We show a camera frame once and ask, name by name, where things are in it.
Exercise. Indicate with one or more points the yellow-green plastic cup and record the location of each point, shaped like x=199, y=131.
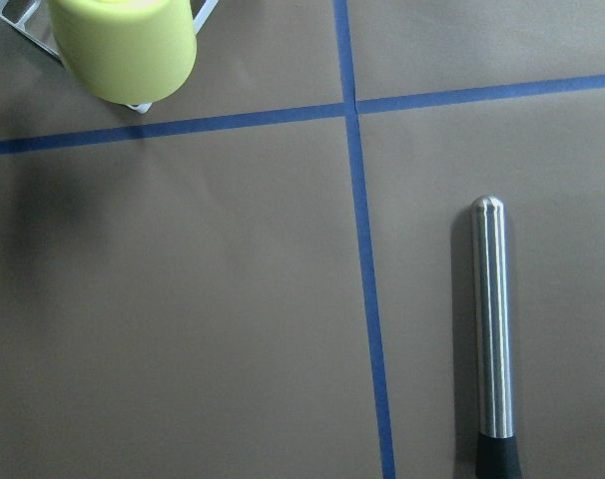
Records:
x=123, y=50

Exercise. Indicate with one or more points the steel muddler black tip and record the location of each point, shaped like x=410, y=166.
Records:
x=497, y=451

